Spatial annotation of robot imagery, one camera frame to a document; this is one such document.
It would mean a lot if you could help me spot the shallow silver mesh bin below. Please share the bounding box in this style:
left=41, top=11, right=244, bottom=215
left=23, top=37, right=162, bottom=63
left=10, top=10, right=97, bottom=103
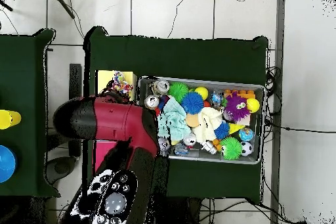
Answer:
left=137, top=75, right=264, bottom=166

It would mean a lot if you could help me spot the mint green cloth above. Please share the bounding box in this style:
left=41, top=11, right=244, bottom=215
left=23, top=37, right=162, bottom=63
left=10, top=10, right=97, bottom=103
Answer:
left=157, top=96, right=192, bottom=141

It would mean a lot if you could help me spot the black tripod leg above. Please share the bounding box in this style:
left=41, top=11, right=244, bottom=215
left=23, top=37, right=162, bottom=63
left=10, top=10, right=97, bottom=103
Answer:
left=0, top=0, right=13, bottom=12
left=49, top=0, right=76, bottom=20

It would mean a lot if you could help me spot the purple spiky monster toy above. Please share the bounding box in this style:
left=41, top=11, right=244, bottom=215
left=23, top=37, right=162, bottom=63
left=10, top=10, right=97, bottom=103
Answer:
left=224, top=93, right=250, bottom=122

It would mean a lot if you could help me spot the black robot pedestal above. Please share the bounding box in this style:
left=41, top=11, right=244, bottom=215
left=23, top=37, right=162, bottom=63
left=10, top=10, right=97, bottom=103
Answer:
left=167, top=196, right=203, bottom=224

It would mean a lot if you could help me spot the wooden box with three holes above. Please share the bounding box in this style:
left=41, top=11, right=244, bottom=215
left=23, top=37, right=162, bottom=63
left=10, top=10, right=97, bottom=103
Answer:
left=93, top=70, right=138, bottom=173

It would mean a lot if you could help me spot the black cable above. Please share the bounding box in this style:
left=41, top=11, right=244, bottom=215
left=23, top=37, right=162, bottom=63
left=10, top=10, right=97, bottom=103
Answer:
left=264, top=118, right=336, bottom=134

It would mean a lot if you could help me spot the dark green table cloth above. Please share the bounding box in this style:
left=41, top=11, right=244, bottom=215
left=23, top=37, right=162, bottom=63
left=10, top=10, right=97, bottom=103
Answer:
left=82, top=26, right=270, bottom=200
left=0, top=28, right=61, bottom=198

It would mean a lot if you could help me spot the blue bowl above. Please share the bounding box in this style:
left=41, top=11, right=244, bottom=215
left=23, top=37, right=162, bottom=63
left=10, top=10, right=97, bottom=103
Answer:
left=0, top=145, right=18, bottom=183

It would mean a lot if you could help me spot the silver drink can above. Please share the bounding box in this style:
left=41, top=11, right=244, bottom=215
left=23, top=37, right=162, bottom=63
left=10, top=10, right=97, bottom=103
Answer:
left=152, top=79, right=171, bottom=96

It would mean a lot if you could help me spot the green spiky ball with eyes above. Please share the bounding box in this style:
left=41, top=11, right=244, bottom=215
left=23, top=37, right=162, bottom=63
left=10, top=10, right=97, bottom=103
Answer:
left=219, top=136, right=243, bottom=161

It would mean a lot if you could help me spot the cream cloth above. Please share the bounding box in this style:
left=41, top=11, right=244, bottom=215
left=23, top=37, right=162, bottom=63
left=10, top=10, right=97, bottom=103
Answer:
left=192, top=106, right=224, bottom=144

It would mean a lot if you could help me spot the blue spiky ball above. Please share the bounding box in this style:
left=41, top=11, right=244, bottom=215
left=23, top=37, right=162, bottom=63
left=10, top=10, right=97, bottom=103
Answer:
left=180, top=91, right=205, bottom=115

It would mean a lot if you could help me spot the small soccer ball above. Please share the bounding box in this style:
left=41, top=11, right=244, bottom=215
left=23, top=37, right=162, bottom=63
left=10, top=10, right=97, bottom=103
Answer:
left=240, top=141, right=253, bottom=156

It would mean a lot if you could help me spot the yellow cup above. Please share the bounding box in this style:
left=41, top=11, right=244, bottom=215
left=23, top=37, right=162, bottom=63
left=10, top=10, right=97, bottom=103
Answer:
left=0, top=109, right=22, bottom=130

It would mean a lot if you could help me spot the orange toy building block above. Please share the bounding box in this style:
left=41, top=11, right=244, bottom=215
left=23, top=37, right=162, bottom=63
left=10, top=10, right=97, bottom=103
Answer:
left=224, top=89, right=256, bottom=100

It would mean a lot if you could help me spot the multicoloured knotted rag toy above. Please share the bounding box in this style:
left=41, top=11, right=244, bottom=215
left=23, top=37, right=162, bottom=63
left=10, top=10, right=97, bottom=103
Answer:
left=111, top=70, right=134, bottom=95

